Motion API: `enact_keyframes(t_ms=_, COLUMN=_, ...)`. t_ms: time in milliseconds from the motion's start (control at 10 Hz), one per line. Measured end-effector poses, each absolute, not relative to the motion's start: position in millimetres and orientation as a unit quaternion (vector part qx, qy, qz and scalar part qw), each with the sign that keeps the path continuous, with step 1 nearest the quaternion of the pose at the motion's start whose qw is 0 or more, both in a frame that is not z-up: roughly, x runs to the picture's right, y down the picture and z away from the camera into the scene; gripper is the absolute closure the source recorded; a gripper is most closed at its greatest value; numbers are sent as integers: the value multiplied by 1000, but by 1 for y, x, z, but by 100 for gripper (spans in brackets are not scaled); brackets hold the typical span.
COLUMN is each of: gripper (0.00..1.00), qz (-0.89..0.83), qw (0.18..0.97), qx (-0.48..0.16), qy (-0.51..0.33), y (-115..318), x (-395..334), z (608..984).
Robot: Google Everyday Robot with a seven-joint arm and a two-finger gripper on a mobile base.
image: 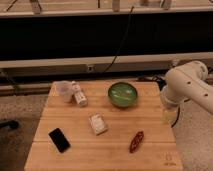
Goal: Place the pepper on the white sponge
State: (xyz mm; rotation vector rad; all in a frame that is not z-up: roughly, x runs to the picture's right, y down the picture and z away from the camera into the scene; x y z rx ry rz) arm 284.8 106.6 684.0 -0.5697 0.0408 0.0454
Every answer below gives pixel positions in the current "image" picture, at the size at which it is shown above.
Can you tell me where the black hanging cable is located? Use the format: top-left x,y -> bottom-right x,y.
98,4 -> 136,75

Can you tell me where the green bowl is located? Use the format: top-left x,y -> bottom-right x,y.
108,82 -> 138,108

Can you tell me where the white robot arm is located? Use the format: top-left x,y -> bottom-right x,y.
160,61 -> 213,127

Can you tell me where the black floor cable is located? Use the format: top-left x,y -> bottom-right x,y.
137,75 -> 167,90

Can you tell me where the black smartphone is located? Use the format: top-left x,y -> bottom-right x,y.
49,128 -> 70,153

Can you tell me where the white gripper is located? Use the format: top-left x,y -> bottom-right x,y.
162,108 -> 177,125

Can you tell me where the clear plastic cup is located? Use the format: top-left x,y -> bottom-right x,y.
55,81 -> 73,103

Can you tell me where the black chair base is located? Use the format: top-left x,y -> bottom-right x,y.
0,120 -> 19,129

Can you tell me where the white plastic bottle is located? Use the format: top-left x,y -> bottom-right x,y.
72,81 -> 87,107

